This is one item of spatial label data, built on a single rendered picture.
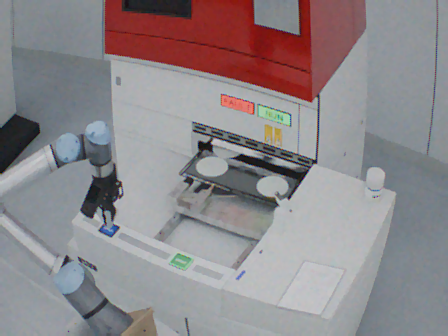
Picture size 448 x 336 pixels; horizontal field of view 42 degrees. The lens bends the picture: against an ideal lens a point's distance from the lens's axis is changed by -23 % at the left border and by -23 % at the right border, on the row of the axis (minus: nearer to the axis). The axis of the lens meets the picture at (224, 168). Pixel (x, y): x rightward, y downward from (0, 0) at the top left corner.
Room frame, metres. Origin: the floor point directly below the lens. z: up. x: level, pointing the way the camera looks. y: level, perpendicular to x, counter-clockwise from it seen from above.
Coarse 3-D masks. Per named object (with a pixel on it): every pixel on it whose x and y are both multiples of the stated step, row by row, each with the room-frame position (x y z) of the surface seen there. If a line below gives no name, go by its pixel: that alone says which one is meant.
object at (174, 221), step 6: (198, 186) 1.89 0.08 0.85; (204, 186) 1.89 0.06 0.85; (210, 186) 1.92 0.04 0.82; (198, 192) 1.86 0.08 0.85; (174, 216) 1.74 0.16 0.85; (180, 216) 1.75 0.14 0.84; (168, 222) 1.71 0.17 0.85; (174, 222) 1.72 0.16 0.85; (162, 228) 1.69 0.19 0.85; (168, 228) 1.69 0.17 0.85; (174, 228) 1.72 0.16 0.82; (156, 234) 1.66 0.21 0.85; (162, 234) 1.66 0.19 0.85; (168, 234) 1.68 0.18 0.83; (162, 240) 1.65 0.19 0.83
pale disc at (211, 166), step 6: (198, 162) 1.95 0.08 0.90; (204, 162) 1.95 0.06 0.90; (210, 162) 1.95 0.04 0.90; (216, 162) 1.95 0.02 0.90; (222, 162) 1.95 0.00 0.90; (198, 168) 1.92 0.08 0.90; (204, 168) 1.92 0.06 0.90; (210, 168) 1.92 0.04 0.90; (216, 168) 1.92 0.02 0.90; (222, 168) 1.92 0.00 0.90; (204, 174) 1.89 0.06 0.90; (210, 174) 1.89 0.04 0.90; (216, 174) 1.89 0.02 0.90
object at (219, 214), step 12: (192, 192) 1.82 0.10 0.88; (168, 204) 1.78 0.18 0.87; (180, 204) 1.77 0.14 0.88; (216, 204) 1.77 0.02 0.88; (228, 204) 1.77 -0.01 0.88; (192, 216) 1.74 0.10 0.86; (204, 216) 1.71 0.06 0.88; (216, 216) 1.71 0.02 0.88; (228, 216) 1.71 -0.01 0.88; (240, 216) 1.71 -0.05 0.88; (252, 216) 1.71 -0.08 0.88; (264, 216) 1.70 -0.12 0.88; (228, 228) 1.68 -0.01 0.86; (240, 228) 1.66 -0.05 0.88; (252, 228) 1.65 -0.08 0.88
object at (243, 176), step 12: (204, 156) 1.98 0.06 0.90; (216, 156) 1.98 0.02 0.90; (240, 156) 1.98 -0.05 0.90; (192, 168) 1.92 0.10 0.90; (228, 168) 1.92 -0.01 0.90; (240, 168) 1.92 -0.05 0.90; (252, 168) 1.91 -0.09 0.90; (264, 168) 1.91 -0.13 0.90; (276, 168) 1.91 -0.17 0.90; (216, 180) 1.86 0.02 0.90; (228, 180) 1.86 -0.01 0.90; (240, 180) 1.86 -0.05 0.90; (252, 180) 1.86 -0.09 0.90; (288, 180) 1.85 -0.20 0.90; (252, 192) 1.80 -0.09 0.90; (288, 192) 1.79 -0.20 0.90
